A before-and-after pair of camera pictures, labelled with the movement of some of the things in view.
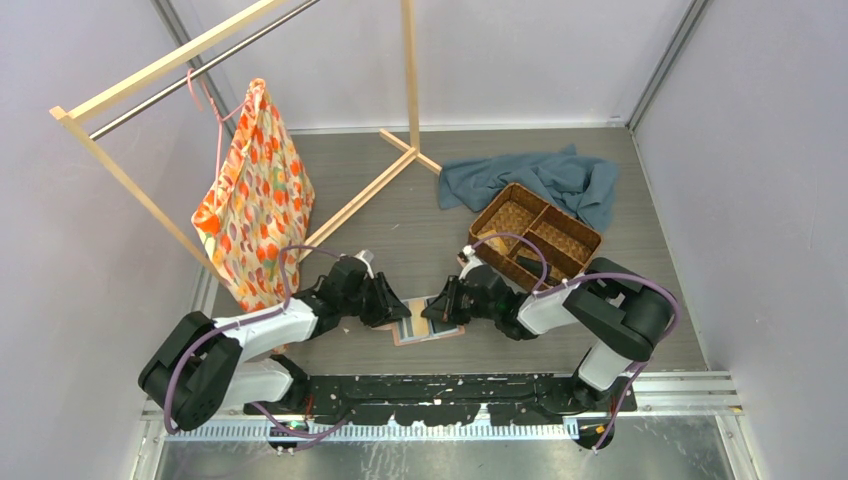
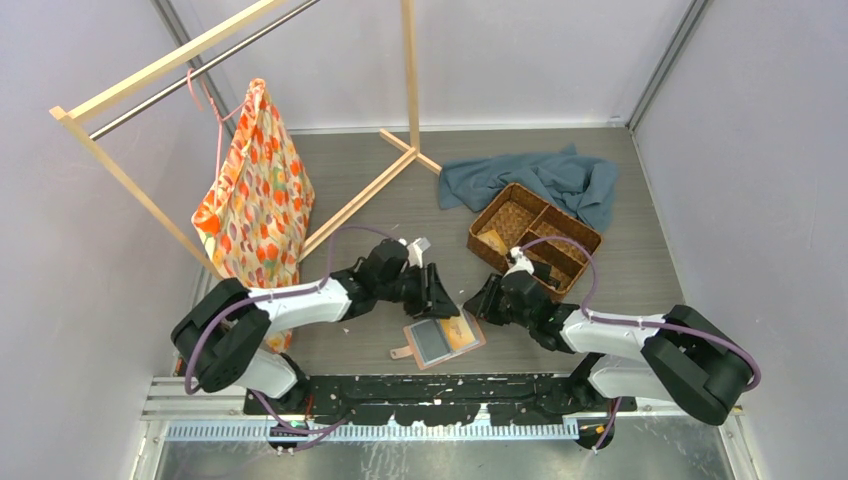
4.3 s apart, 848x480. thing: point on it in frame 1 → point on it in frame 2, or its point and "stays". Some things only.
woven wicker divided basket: x=567 y=246 stays
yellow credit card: x=420 y=325 → x=457 y=332
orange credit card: x=496 y=242 stays
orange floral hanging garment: x=261 y=202 stays
